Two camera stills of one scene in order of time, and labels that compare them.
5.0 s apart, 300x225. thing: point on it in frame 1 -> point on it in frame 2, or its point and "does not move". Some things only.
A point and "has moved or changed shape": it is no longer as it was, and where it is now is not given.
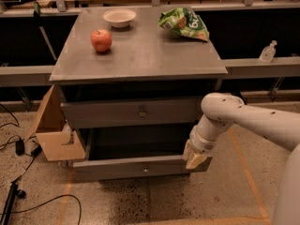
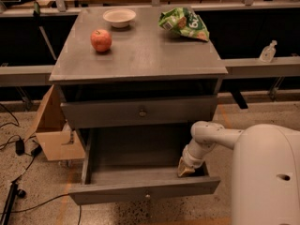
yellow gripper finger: (187, 151) -> (181, 165)
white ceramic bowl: (119, 18) does not move
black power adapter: (20, 147) does not move
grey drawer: (91, 167) has moved or changed shape
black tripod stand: (14, 192) does not move
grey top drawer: (153, 112) does not move
